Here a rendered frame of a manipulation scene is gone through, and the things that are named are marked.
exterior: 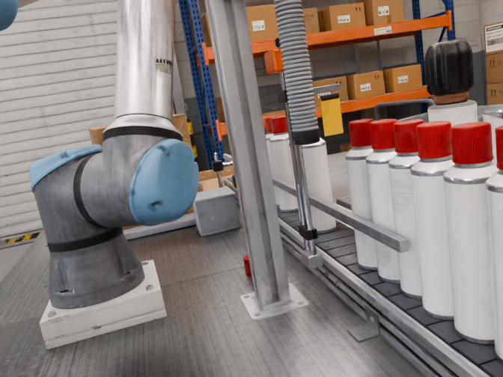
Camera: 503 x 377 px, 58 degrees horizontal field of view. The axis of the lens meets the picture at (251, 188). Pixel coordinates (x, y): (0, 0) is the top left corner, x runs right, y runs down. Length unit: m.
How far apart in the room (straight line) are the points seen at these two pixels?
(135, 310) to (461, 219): 0.48
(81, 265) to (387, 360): 0.45
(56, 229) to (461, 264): 0.55
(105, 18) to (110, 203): 4.42
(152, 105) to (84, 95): 4.27
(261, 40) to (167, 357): 4.01
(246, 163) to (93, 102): 4.35
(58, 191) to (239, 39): 0.34
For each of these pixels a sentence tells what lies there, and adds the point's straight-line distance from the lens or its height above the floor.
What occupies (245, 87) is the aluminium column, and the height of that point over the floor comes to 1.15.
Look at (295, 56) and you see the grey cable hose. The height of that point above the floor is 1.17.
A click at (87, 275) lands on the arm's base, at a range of 0.74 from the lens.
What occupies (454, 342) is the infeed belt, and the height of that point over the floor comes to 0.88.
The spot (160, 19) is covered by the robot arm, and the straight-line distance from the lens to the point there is 0.73.
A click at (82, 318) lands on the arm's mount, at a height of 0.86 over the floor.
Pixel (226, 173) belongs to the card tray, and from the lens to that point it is 1.86.
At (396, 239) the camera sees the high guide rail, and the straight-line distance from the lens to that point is 0.53.
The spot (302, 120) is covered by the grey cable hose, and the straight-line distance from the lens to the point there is 0.53.
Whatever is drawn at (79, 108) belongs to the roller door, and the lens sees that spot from 4.94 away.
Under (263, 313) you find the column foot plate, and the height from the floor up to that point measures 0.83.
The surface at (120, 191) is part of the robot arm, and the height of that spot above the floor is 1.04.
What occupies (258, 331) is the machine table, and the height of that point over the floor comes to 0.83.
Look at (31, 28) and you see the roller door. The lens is 5.05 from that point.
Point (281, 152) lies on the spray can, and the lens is 0.97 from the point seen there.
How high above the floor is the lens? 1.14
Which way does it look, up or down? 12 degrees down
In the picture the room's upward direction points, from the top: 9 degrees counter-clockwise
